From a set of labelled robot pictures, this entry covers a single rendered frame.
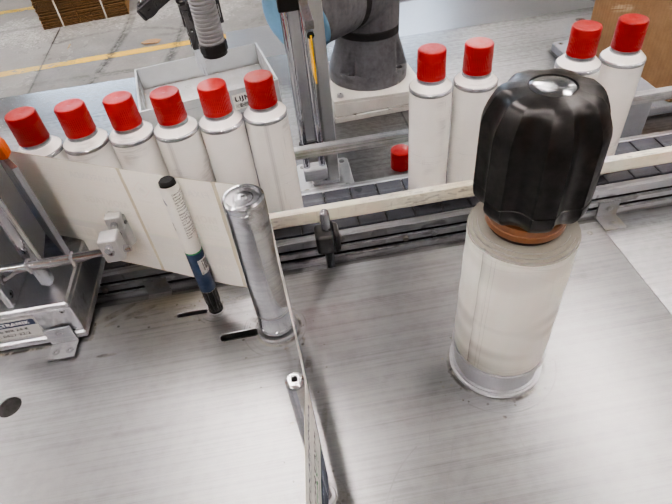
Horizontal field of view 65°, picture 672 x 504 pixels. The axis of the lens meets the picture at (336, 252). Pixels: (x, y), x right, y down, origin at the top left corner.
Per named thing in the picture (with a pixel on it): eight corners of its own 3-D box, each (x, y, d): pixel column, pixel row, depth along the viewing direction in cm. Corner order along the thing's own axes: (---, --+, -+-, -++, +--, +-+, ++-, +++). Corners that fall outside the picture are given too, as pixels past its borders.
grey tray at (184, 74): (148, 135, 101) (139, 112, 98) (142, 91, 115) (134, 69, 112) (282, 102, 106) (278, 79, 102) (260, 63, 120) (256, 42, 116)
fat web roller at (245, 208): (258, 347, 57) (215, 216, 44) (257, 315, 60) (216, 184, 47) (300, 340, 57) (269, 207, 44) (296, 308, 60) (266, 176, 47)
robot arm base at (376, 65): (341, 96, 96) (339, 42, 89) (321, 64, 107) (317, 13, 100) (418, 83, 99) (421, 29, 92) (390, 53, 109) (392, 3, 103)
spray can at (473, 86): (452, 201, 71) (464, 55, 57) (441, 179, 75) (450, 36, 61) (489, 195, 72) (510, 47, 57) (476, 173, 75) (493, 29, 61)
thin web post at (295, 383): (315, 511, 44) (279, 396, 31) (313, 488, 46) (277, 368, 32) (338, 507, 44) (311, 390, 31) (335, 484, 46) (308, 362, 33)
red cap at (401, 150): (405, 173, 85) (405, 156, 83) (386, 168, 87) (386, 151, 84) (414, 163, 87) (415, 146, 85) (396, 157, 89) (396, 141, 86)
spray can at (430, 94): (413, 206, 71) (415, 61, 57) (403, 184, 75) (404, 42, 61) (450, 200, 72) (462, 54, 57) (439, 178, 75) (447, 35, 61)
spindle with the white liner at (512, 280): (465, 407, 50) (511, 134, 29) (438, 332, 56) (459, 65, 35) (556, 390, 50) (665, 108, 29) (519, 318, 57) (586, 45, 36)
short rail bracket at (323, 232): (323, 289, 69) (312, 220, 60) (320, 273, 71) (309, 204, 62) (347, 285, 69) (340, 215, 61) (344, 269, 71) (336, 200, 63)
